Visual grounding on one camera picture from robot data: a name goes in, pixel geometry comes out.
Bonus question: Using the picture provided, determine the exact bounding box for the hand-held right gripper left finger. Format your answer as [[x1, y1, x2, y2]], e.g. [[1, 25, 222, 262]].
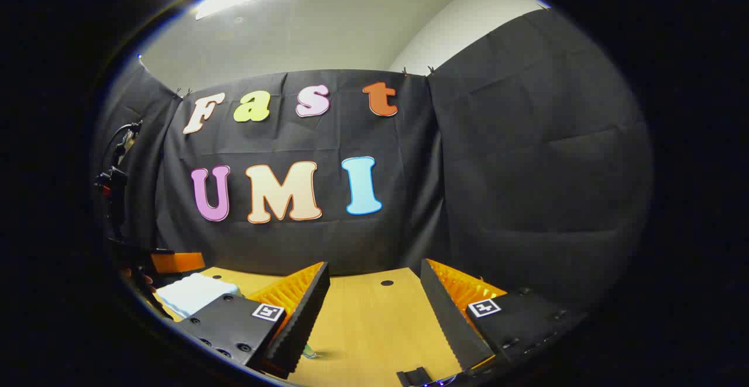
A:
[[176, 261, 331, 379]]

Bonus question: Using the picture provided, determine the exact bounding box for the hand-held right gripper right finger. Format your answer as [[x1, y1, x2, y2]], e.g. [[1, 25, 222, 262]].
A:
[[420, 258, 586, 373]]

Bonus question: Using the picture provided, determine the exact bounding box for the black backdrop cloth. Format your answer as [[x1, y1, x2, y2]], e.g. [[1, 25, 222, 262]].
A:
[[94, 9, 653, 311]]

